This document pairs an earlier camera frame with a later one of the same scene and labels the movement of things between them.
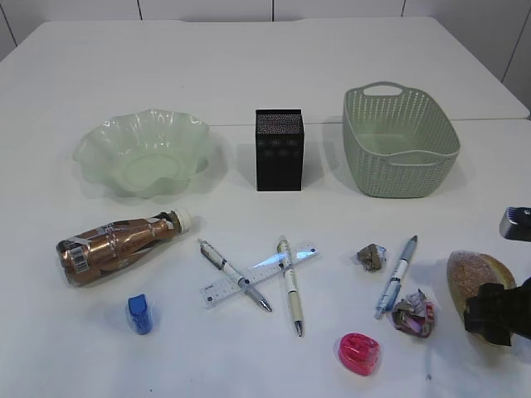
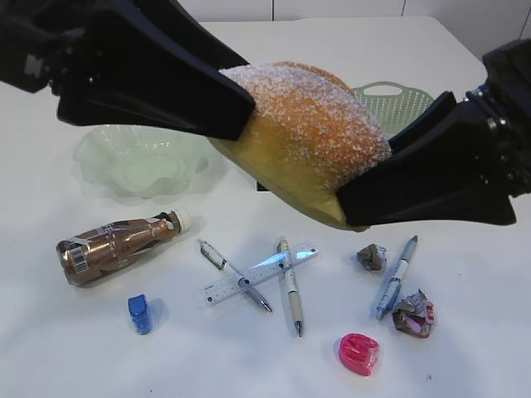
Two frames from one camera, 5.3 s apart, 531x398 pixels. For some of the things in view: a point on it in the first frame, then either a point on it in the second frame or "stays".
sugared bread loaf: [467, 270] -> [309, 136]
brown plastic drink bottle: [102, 249] stays
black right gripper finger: [498, 313] -> [153, 62]
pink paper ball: [414, 314] stays
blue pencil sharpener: [142, 317] stays
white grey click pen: [219, 260] stays
